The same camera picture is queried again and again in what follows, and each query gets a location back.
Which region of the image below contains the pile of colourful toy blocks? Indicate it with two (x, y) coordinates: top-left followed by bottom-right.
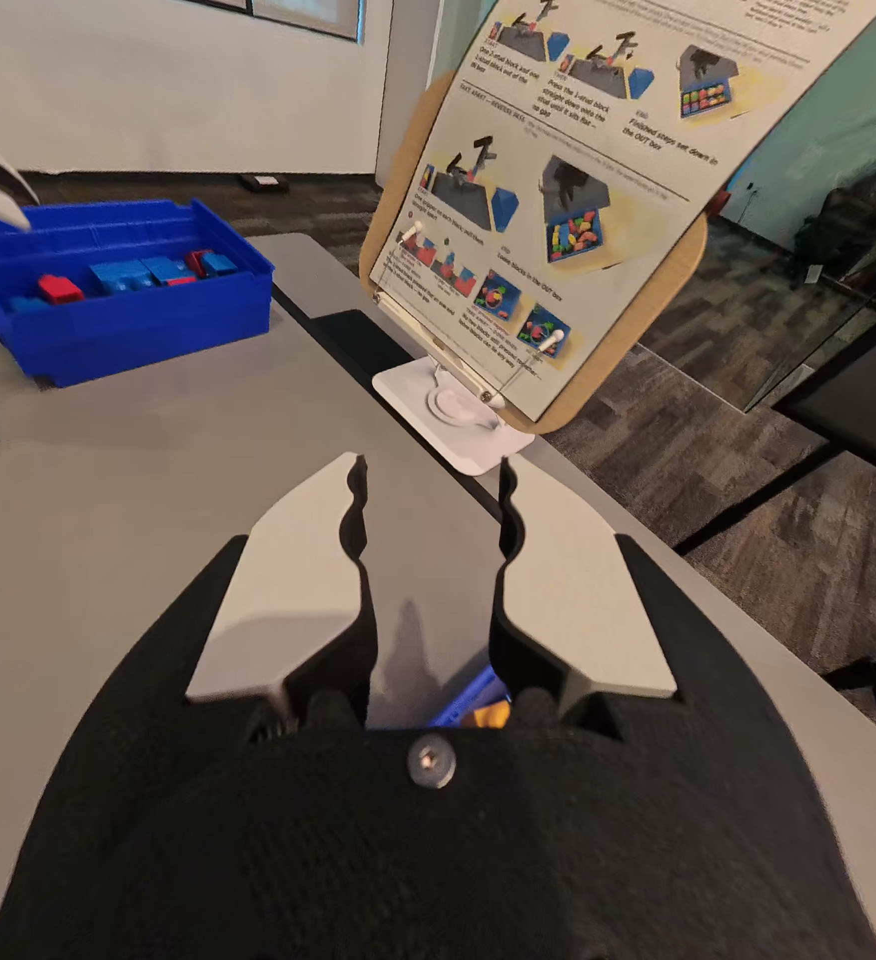
(6, 251), (240, 315)

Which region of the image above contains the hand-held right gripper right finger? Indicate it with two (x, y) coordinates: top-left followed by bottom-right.
(490, 456), (679, 727)

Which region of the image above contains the metal poster bracket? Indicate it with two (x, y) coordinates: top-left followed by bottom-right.
(426, 360), (510, 432)

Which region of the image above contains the white stand base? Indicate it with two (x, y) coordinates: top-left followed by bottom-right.
(372, 358), (536, 477)

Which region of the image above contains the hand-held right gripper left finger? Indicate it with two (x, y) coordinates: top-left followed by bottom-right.
(184, 452), (376, 727)

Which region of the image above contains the blue plastic bin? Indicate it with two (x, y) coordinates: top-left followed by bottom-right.
(0, 198), (275, 389)
(429, 666), (512, 730)

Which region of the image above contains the wooden display board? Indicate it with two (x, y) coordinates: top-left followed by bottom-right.
(359, 71), (709, 436)

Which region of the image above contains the black desk mat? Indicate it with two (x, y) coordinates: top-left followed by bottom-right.
(310, 309), (416, 369)

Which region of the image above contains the framed grey screen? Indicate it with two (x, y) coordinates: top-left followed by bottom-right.
(774, 311), (876, 470)

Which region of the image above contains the instruction poster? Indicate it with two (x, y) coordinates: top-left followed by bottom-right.
(369, 0), (876, 423)

